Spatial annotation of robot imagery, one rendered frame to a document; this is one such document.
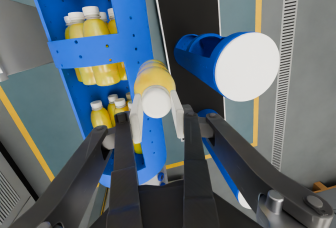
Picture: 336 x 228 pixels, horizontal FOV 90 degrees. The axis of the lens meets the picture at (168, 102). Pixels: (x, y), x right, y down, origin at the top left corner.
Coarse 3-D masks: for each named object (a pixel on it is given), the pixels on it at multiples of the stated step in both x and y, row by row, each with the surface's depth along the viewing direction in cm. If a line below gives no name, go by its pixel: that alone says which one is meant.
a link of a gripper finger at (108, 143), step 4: (128, 112) 18; (128, 116) 17; (108, 128) 15; (112, 128) 15; (108, 132) 14; (112, 132) 14; (108, 136) 14; (112, 136) 14; (132, 136) 16; (104, 140) 14; (108, 140) 14; (112, 140) 14; (104, 144) 14; (108, 144) 14; (112, 144) 14; (104, 148) 14; (108, 148) 14; (112, 148) 14
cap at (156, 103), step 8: (152, 88) 22; (160, 88) 22; (144, 96) 21; (152, 96) 21; (160, 96) 21; (168, 96) 21; (144, 104) 21; (152, 104) 22; (160, 104) 22; (168, 104) 22; (144, 112) 22; (152, 112) 22; (160, 112) 22
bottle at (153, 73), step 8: (144, 64) 33; (152, 64) 30; (160, 64) 32; (144, 72) 26; (152, 72) 25; (160, 72) 26; (168, 72) 29; (136, 80) 26; (144, 80) 24; (152, 80) 24; (160, 80) 24; (168, 80) 25; (136, 88) 25; (144, 88) 24; (168, 88) 24
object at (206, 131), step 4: (184, 104) 19; (188, 104) 19; (184, 108) 18; (188, 108) 18; (184, 112) 17; (200, 120) 15; (204, 120) 15; (200, 124) 15; (204, 124) 14; (208, 124) 14; (200, 128) 15; (204, 128) 15; (208, 128) 14; (204, 132) 15; (208, 132) 15; (212, 132) 15; (204, 136) 15; (208, 136) 15; (212, 136) 15
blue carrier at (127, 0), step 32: (64, 0) 53; (96, 0) 58; (128, 0) 39; (128, 32) 41; (64, 64) 41; (96, 64) 40; (128, 64) 43; (96, 96) 66; (160, 128) 59; (160, 160) 60
